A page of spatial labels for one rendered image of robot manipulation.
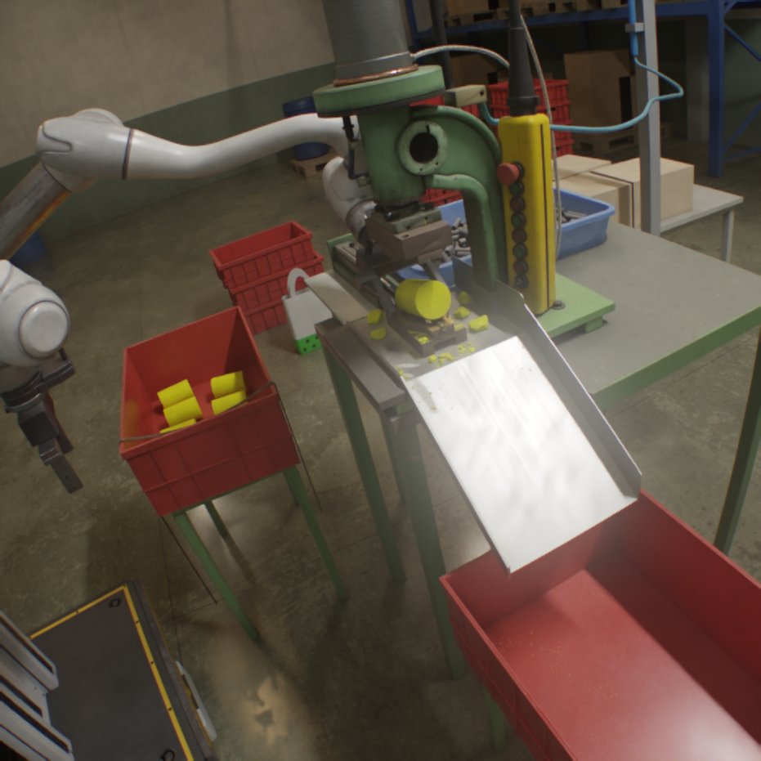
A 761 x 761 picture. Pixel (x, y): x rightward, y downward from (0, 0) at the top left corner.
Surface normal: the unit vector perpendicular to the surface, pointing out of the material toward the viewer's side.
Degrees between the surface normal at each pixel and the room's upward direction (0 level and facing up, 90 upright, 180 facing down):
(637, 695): 0
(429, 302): 74
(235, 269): 90
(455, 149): 90
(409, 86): 90
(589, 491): 30
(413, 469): 90
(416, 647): 0
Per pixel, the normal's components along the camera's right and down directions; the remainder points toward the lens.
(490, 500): 0.03, -0.51
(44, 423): 0.55, 0.35
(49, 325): 0.88, 0.22
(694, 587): -0.89, 0.37
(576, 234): 0.41, 0.56
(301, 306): 0.35, 0.29
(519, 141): -0.69, 0.42
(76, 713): -0.19, -0.83
